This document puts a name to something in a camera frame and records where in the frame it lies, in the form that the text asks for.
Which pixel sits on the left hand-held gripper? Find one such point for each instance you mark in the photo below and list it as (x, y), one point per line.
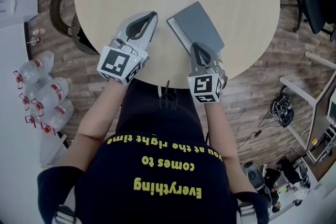
(115, 63)

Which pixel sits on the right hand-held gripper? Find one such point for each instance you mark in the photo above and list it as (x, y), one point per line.
(203, 86)

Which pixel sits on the grey notebook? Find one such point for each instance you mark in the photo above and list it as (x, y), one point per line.
(199, 26)

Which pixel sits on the person's left forearm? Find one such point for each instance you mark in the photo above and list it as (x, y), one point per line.
(103, 112)

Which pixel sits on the person's right forearm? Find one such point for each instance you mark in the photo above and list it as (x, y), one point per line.
(218, 126)

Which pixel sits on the person's black trousers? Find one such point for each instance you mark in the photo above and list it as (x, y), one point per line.
(141, 107)

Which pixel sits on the dark woven round chair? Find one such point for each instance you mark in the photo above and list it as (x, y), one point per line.
(56, 13)

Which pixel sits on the small clear drink bottle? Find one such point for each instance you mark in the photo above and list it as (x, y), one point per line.
(39, 31)

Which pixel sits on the white-legged table dark top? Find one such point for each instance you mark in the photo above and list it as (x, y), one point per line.
(299, 91)

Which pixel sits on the plastic cup with straw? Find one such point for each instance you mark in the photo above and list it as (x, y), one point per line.
(34, 40)

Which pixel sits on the black mesh office chair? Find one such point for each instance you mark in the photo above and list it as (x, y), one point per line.
(312, 5)

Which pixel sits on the white box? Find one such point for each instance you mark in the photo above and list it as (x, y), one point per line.
(15, 9)

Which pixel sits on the grey office chair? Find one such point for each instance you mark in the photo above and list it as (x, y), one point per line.
(253, 175)

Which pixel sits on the white microwave oven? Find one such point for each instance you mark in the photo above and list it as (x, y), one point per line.
(331, 110)

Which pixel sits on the person's dark printed t-shirt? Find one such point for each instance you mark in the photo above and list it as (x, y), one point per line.
(157, 207)

